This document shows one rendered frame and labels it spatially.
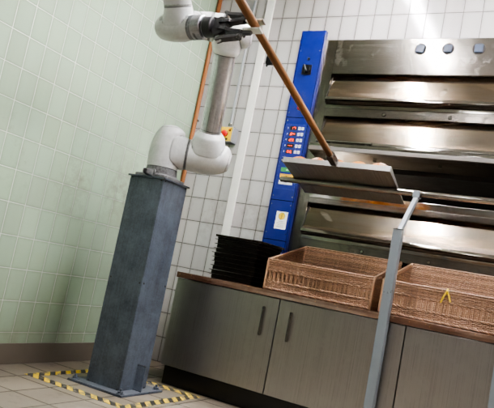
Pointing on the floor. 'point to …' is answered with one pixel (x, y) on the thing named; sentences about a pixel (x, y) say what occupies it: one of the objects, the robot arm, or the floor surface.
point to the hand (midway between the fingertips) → (254, 26)
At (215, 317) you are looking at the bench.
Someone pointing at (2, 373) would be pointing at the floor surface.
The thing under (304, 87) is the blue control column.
